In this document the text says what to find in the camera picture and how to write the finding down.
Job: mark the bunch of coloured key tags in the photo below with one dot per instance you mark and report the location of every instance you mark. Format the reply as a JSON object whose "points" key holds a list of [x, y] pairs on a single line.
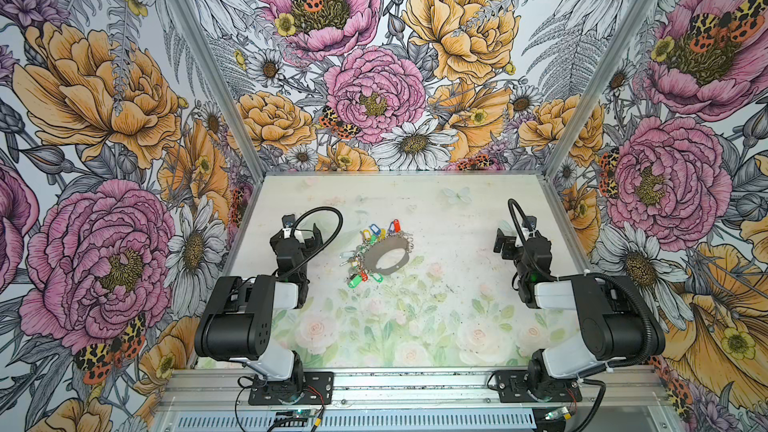
{"points": [[369, 235]]}

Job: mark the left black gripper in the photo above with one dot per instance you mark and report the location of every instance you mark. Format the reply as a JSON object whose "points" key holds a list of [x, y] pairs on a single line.
{"points": [[316, 241]]}

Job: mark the aluminium front rail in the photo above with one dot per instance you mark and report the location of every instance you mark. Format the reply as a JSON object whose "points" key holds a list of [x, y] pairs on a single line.
{"points": [[412, 399]]}

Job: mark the right aluminium corner post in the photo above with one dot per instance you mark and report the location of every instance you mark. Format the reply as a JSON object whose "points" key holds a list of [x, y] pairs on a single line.
{"points": [[609, 61]]}

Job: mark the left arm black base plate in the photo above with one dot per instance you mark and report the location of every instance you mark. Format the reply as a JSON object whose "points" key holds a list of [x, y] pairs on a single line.
{"points": [[308, 388]]}

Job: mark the green circuit board right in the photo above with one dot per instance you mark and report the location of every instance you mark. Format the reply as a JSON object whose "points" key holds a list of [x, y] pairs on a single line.
{"points": [[560, 413]]}

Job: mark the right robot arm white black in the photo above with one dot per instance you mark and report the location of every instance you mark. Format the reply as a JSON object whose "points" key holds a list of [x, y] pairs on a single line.
{"points": [[615, 326]]}

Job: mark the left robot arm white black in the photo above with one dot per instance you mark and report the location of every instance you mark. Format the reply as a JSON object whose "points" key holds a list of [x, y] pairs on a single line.
{"points": [[236, 324]]}

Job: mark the green circuit board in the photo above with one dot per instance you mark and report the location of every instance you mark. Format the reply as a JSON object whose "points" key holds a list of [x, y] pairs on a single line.
{"points": [[560, 413], [298, 417]]}

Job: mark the left aluminium corner post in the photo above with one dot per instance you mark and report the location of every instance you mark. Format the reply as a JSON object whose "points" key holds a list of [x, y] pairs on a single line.
{"points": [[186, 15]]}

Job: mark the aluminium corner post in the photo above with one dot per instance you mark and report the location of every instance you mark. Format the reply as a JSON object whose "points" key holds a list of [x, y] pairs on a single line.
{"points": [[186, 15], [609, 61]]}

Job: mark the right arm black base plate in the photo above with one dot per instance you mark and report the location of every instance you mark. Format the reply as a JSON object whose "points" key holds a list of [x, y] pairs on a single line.
{"points": [[516, 386]]}

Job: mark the green circuit board left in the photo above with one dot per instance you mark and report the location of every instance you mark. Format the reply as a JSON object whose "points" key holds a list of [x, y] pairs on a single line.
{"points": [[298, 417]]}

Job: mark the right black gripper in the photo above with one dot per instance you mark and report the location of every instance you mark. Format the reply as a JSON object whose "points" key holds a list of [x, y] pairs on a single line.
{"points": [[510, 244]]}

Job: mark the metal key organizer plate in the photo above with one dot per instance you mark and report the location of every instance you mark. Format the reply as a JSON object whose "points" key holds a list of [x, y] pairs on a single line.
{"points": [[386, 256]]}

